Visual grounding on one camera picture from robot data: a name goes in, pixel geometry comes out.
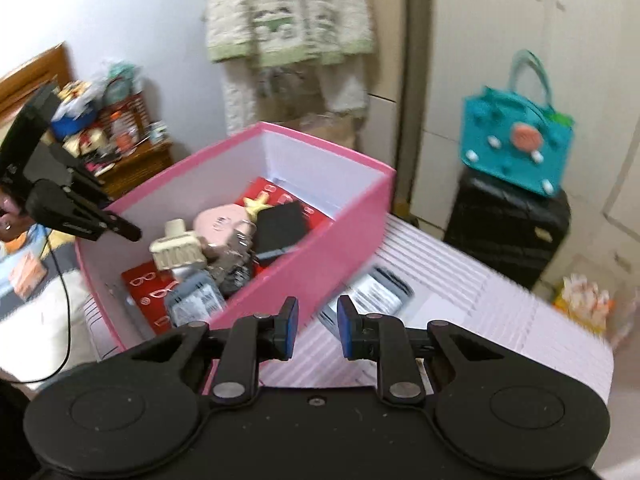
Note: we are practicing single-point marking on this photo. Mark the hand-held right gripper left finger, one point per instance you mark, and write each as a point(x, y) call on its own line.
point(290, 327)

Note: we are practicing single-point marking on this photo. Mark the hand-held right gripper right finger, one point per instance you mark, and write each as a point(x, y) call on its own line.
point(345, 327)

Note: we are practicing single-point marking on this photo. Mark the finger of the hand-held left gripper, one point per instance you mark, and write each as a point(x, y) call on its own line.
point(80, 175)
point(75, 210)

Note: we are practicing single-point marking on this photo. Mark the pink cardboard box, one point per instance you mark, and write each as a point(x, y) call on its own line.
point(325, 255)

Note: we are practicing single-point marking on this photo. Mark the bunch of metal keys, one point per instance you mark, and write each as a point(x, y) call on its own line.
point(230, 260)

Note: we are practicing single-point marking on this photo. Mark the black rectangular case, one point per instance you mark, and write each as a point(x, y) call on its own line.
point(280, 230)

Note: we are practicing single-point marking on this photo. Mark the blue-grey zip bag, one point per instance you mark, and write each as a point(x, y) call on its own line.
point(192, 302)

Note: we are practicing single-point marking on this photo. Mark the cream hair clip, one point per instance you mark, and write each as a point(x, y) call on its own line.
point(175, 250)

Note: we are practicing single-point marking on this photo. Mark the yellow starfish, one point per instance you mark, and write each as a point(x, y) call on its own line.
point(256, 205)

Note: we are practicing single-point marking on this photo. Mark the pink rounded compact case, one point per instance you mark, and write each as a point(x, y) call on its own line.
point(217, 222)

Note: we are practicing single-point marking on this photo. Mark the person's left hand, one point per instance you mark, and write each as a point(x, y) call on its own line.
point(10, 220)

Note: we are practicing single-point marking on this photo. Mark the pile of small toiletries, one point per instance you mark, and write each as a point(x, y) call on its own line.
point(105, 120)

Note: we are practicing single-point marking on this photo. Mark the wooden nightstand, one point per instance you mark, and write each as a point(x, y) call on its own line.
point(140, 165)

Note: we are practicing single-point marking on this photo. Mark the wooden headboard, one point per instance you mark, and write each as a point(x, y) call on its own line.
point(35, 80)

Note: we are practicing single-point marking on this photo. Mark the printed bedsheet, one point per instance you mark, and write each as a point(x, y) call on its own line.
point(30, 265)

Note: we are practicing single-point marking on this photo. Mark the red printed paper sheet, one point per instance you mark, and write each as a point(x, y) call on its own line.
point(145, 280)

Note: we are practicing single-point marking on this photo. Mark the black suitcase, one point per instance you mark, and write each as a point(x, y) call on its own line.
point(505, 230)

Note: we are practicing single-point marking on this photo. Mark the beige cabinet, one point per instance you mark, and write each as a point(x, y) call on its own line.
point(382, 125)

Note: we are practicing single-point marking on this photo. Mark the white plastic bag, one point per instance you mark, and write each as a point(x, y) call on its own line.
point(587, 305)

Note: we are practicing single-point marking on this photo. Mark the black clothes rack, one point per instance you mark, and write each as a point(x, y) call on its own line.
point(412, 85)

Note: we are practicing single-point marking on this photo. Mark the teal felt handbag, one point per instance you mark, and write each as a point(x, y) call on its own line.
point(515, 140)

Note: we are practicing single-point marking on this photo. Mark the white and green knit cardigan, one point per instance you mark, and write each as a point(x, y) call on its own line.
point(290, 5)

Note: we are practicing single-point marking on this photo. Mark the grey three-door wardrobe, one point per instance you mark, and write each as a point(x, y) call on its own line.
point(575, 35)

